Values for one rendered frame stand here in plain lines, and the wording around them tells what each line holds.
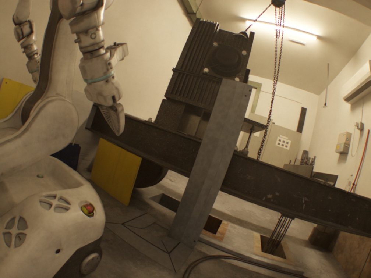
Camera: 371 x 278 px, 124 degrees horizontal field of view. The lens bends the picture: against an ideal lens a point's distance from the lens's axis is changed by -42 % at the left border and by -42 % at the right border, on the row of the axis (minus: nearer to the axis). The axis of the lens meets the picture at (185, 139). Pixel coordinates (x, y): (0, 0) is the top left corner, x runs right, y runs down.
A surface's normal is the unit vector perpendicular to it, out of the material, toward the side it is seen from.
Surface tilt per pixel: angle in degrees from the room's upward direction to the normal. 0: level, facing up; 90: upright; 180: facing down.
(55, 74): 94
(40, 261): 90
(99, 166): 90
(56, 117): 90
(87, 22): 116
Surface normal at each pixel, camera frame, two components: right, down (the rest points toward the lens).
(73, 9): -0.11, 0.87
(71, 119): 0.94, 0.28
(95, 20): 0.86, 0.37
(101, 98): -0.42, 0.66
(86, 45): 0.11, 0.74
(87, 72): 0.54, 0.61
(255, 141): -0.36, -0.12
